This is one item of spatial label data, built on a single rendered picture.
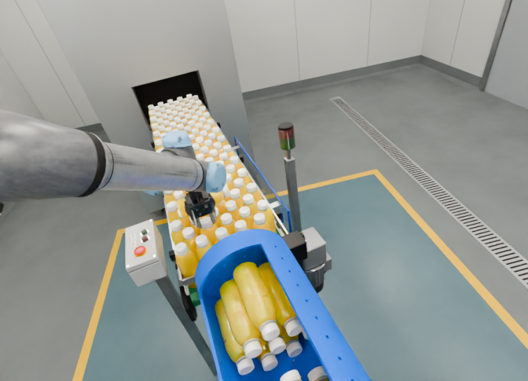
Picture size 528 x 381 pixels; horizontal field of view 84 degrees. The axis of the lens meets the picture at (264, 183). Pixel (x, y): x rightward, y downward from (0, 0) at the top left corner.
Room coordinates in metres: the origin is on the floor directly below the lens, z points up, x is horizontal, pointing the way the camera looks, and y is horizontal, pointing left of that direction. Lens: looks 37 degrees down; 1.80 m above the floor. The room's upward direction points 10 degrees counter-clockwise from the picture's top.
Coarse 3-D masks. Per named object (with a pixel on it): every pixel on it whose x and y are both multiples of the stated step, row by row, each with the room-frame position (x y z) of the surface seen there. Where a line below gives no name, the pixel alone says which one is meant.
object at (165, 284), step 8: (160, 280) 0.71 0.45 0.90; (168, 280) 0.73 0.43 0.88; (160, 288) 0.71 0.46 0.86; (168, 288) 0.72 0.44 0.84; (168, 296) 0.71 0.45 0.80; (176, 296) 0.72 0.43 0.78; (176, 304) 0.72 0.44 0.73; (176, 312) 0.71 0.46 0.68; (184, 312) 0.72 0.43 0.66; (184, 320) 0.71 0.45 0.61; (192, 328) 0.72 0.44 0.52; (192, 336) 0.71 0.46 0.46; (200, 336) 0.73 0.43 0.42; (200, 344) 0.72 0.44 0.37; (200, 352) 0.71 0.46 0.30; (208, 352) 0.72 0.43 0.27; (208, 360) 0.71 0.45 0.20
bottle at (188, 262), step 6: (186, 252) 0.67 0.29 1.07; (192, 252) 0.69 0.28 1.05; (180, 258) 0.66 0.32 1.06; (186, 258) 0.66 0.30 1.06; (192, 258) 0.67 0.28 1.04; (180, 264) 0.66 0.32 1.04; (186, 264) 0.65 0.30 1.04; (192, 264) 0.66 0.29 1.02; (180, 270) 0.67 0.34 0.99; (186, 270) 0.65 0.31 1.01; (192, 270) 0.66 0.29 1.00; (186, 276) 0.65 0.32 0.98
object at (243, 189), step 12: (168, 108) 2.04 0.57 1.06; (192, 108) 1.97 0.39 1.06; (204, 144) 1.43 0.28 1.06; (228, 144) 1.41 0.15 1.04; (204, 156) 1.30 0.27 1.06; (216, 156) 1.26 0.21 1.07; (228, 156) 1.27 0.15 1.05; (240, 168) 1.16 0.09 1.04; (240, 192) 0.96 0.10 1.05; (168, 216) 0.90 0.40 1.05
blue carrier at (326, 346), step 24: (240, 240) 0.53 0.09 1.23; (264, 240) 0.53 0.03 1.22; (216, 264) 0.48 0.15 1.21; (288, 264) 0.46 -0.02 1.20; (216, 288) 0.53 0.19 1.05; (288, 288) 0.38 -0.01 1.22; (312, 288) 0.40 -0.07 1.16; (312, 312) 0.32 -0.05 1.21; (216, 336) 0.39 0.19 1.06; (312, 336) 0.27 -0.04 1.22; (336, 336) 0.28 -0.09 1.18; (216, 360) 0.30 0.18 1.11; (288, 360) 0.34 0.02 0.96; (312, 360) 0.32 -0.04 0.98; (336, 360) 0.22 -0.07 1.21
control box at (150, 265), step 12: (132, 228) 0.81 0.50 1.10; (144, 228) 0.80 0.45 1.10; (156, 228) 0.83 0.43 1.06; (132, 240) 0.75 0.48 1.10; (156, 240) 0.75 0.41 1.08; (132, 252) 0.69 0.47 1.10; (144, 252) 0.68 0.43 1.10; (156, 252) 0.67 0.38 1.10; (132, 264) 0.64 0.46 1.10; (144, 264) 0.64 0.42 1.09; (156, 264) 0.65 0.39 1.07; (132, 276) 0.63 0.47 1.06; (144, 276) 0.63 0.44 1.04; (156, 276) 0.64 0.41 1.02
